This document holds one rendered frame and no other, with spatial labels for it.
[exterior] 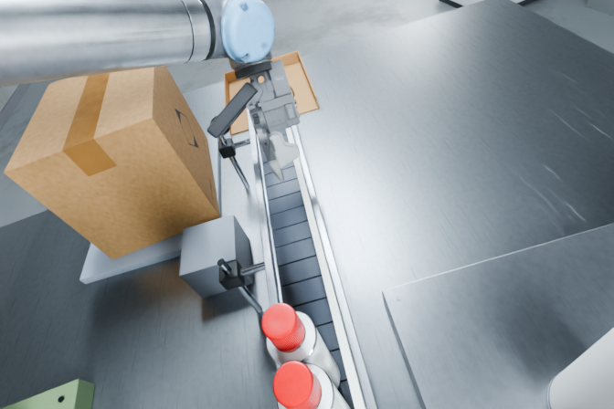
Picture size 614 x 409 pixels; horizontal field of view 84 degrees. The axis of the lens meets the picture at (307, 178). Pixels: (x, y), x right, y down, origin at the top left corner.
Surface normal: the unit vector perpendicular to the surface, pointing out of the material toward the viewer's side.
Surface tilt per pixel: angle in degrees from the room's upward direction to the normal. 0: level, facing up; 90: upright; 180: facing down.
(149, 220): 90
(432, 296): 0
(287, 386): 3
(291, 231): 0
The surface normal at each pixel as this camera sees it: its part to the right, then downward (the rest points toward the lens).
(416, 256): -0.22, -0.67
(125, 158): 0.30, 0.65
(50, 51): 0.70, 0.51
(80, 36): 0.72, 0.32
